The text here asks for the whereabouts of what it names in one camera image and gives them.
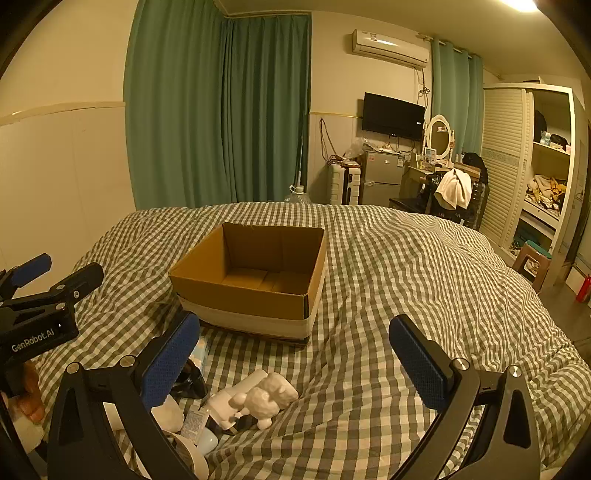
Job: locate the white air conditioner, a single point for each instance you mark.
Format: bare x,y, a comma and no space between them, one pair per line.
390,47

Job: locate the clear water jug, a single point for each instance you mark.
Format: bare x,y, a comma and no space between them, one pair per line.
298,196

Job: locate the white towel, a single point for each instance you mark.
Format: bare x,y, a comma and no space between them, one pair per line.
455,189

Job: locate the small plastic stool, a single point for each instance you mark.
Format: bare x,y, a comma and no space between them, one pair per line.
531,263

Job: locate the white round cup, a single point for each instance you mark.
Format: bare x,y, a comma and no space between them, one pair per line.
196,461

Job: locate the black wall television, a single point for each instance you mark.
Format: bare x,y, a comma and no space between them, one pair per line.
392,115

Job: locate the pale blue round lid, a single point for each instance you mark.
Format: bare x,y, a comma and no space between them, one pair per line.
208,441

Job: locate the person's left hand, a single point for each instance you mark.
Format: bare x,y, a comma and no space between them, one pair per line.
31,392

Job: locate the pile of clothes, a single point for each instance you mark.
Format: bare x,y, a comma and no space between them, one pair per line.
547,189

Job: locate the dressing table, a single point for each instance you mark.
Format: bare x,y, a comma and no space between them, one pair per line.
411,184

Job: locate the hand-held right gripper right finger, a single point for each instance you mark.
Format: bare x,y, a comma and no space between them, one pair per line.
420,364

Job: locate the ceiling light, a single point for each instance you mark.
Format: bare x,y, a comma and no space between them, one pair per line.
519,3

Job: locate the white plastic bottle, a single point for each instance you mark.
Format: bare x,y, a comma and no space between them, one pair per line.
228,399

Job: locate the oval white vanity mirror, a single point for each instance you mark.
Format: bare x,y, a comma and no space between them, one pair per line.
438,136

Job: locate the white sheep figurine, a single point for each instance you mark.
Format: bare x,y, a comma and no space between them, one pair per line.
270,397

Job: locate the black sunglasses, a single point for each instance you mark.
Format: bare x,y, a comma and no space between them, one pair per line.
193,383

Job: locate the green checked blanket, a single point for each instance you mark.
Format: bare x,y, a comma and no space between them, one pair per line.
392,277

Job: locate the black chair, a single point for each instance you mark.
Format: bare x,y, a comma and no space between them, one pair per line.
478,203

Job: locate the white suitcase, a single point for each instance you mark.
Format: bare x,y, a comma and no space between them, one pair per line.
344,184

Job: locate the small silver fridge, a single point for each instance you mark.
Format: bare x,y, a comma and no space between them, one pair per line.
381,177

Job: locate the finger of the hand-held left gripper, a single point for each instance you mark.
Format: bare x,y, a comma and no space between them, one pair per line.
81,279
32,270

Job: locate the white wardrobe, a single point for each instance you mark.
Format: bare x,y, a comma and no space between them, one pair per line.
505,161

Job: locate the cardboard box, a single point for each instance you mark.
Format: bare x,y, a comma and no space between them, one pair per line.
277,295

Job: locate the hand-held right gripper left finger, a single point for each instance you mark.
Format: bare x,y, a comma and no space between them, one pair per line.
171,364

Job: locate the red fire extinguisher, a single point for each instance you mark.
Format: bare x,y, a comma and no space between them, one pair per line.
584,288

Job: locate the narrow green curtain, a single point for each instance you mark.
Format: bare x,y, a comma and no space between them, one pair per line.
455,92

